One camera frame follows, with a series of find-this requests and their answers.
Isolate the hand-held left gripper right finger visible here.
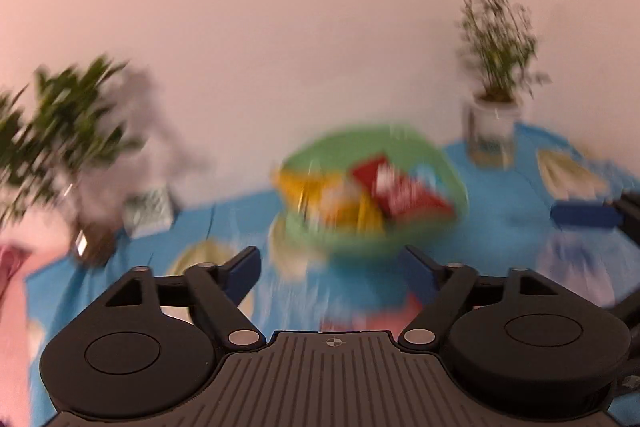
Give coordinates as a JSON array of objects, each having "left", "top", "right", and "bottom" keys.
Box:
[{"left": 397, "top": 245, "right": 560, "bottom": 351}]

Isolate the leafy green plant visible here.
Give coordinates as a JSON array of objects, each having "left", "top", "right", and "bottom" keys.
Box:
[{"left": 0, "top": 54, "right": 147, "bottom": 229}]

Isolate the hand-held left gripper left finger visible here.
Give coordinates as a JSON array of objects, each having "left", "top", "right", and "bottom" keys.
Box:
[{"left": 102, "top": 246, "right": 268, "bottom": 351}]

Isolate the yellow snack packet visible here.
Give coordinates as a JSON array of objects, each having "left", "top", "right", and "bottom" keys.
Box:
[{"left": 275, "top": 167, "right": 386, "bottom": 234}]

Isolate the light blue snack packet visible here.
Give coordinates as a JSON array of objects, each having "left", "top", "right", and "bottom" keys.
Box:
[{"left": 410, "top": 162, "right": 442, "bottom": 188}]

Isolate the round glass vase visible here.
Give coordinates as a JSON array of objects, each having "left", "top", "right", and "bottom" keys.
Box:
[{"left": 65, "top": 177, "right": 122, "bottom": 266}]

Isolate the blue floral tablecloth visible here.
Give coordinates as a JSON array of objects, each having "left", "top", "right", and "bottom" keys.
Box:
[{"left": 22, "top": 122, "right": 640, "bottom": 427}]

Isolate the green plastic bowl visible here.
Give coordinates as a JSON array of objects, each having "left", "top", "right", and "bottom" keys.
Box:
[{"left": 272, "top": 124, "right": 469, "bottom": 261}]

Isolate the thin wispy plant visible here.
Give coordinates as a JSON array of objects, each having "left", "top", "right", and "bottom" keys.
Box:
[{"left": 457, "top": 0, "right": 551, "bottom": 104}]

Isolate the white digital clock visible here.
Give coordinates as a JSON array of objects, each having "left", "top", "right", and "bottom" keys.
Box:
[{"left": 122, "top": 187, "right": 177, "bottom": 239}]

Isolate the glass jar with white rim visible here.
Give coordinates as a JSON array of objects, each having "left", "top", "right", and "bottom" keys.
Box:
[{"left": 467, "top": 92, "right": 524, "bottom": 168}]

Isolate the pink blanket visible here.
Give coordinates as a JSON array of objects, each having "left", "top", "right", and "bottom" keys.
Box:
[{"left": 0, "top": 212, "right": 36, "bottom": 427}]

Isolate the red snack packet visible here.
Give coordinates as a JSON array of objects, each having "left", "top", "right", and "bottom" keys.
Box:
[{"left": 350, "top": 152, "right": 456, "bottom": 224}]

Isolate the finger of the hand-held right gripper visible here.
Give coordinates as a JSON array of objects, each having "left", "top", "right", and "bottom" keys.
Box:
[
  {"left": 597, "top": 279, "right": 640, "bottom": 324},
  {"left": 550, "top": 189, "right": 640, "bottom": 254}
]

